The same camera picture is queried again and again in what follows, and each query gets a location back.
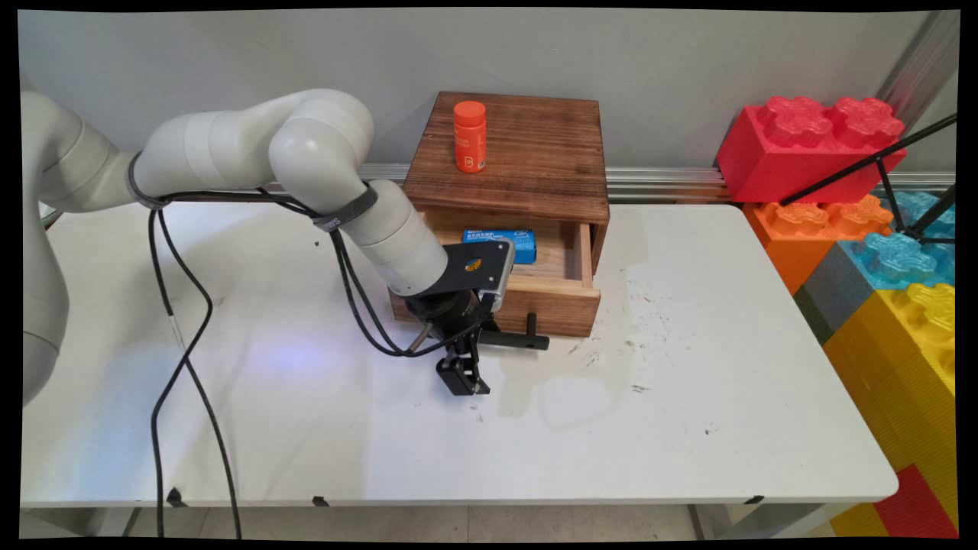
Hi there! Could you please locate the orange giant toy brick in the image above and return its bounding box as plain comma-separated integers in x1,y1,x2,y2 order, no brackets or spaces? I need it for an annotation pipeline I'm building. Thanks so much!
742,194,895,296

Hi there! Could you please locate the light wooden drawer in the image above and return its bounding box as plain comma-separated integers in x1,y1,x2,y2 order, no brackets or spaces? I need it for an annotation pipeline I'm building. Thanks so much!
388,212,602,338

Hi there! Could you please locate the grey giant toy brick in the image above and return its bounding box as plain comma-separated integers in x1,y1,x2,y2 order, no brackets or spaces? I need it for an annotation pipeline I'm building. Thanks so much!
793,240,873,345

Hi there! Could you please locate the blue cardboard box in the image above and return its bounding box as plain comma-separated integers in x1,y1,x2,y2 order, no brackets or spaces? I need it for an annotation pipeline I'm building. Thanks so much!
461,228,537,266

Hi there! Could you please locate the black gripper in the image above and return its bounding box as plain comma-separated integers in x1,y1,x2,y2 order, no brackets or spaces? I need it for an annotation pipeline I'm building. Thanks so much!
405,289,492,396

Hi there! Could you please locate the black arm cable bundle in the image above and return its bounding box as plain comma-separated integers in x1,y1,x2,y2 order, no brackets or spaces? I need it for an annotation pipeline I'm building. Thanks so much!
157,186,461,359

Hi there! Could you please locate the black velcro strap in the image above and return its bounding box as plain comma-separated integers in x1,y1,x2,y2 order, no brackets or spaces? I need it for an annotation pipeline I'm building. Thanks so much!
125,151,167,212
312,182,380,234

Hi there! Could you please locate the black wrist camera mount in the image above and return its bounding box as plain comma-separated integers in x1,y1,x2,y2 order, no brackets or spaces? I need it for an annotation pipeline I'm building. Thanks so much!
442,238,515,314

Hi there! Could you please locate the black hanging cable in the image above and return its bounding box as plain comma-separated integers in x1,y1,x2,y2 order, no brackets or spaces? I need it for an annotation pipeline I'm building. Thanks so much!
147,206,213,539
148,206,243,540

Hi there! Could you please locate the yellow giant toy brick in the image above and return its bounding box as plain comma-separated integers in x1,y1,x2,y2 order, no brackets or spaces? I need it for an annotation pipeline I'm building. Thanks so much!
822,282,957,538

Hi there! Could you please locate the red giant toy brick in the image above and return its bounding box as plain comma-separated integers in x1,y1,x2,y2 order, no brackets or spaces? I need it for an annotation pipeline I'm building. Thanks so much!
716,95,909,205

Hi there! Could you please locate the orange plastic bottle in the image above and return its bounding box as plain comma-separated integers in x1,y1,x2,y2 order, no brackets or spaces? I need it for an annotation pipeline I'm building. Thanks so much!
453,100,487,174

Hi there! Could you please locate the brown wooden drawer cabinet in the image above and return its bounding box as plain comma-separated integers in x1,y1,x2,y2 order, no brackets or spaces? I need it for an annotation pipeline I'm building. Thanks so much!
402,92,610,277

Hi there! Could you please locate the light blue giant toy brick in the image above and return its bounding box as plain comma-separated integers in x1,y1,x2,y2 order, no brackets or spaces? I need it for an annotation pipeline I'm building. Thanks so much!
839,189,957,292

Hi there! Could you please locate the black tripod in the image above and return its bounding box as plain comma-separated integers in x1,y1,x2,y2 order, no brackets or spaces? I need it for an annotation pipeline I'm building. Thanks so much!
778,113,957,247

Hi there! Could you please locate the black drawer handle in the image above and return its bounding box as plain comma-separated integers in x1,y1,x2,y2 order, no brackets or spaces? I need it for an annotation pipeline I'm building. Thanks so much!
481,312,550,351

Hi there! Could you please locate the small red toy brick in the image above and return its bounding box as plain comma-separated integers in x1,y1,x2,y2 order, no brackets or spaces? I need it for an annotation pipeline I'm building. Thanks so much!
873,464,958,538

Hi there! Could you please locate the aluminium profile post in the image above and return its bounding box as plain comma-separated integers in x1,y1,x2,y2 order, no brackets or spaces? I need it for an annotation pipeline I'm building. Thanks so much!
877,11,959,132

